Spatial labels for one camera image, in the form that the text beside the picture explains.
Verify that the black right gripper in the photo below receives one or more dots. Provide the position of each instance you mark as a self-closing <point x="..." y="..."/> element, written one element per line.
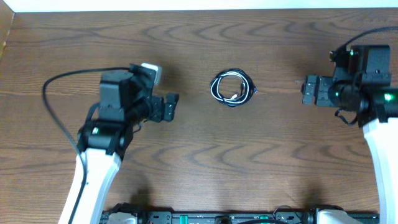
<point x="322" y="83"/>

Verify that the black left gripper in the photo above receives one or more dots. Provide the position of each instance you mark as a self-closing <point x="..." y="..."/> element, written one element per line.
<point x="157" y="114"/>

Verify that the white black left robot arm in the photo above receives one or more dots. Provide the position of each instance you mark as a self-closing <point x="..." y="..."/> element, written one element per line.
<point x="101" y="149"/>

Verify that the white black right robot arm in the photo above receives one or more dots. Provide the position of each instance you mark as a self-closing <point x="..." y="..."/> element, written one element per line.
<point x="379" y="126"/>

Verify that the wooden side panel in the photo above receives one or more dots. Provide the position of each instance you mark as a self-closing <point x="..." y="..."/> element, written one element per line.
<point x="6" y="20"/>

